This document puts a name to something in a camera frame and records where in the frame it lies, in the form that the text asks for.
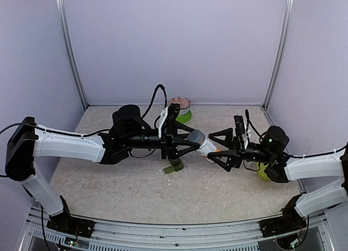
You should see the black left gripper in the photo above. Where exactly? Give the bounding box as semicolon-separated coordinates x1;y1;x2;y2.
123;121;200;160

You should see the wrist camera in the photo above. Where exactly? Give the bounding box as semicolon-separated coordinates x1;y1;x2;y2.
234;115;250;142
158;103;180;139

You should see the red patterned white bowl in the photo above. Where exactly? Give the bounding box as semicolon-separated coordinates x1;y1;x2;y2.
169;96;191;115

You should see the green pill organizer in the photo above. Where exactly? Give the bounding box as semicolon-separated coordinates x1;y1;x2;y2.
163;158;184;174

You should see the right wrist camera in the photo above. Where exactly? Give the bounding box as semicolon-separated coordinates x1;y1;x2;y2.
234;115;250;142

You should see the lime green bowl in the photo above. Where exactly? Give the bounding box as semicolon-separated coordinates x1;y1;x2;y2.
256;162;271;181

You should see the amber bottle grey cap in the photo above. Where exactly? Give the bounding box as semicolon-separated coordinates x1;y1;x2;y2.
187;129;222;165

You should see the aluminium frame post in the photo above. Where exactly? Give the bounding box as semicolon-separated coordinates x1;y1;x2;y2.
55;0;89;111
263;0;294;111

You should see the right aluminium frame post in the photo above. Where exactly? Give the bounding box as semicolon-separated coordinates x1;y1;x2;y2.
263;0;294;111

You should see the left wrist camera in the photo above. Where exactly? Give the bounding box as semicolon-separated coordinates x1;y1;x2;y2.
158;103;180;139

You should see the front aluminium rail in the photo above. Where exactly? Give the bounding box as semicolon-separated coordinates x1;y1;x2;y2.
26;204;335;251

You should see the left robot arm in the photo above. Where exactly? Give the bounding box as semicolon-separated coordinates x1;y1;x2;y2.
5;103;200;232

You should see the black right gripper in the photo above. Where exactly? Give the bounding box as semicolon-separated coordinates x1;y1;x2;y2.
208;128;275;172

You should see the green plate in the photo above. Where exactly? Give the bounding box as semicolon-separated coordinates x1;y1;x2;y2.
176;110;192;123

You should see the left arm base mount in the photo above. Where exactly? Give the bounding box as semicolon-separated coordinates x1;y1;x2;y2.
47;214;95;238

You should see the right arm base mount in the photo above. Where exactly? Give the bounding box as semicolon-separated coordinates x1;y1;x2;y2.
259;208;307;237

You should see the left aluminium frame post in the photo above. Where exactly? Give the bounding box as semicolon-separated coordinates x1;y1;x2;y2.
55;0;89;111

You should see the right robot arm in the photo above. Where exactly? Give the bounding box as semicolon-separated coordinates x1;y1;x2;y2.
208;112;347;231

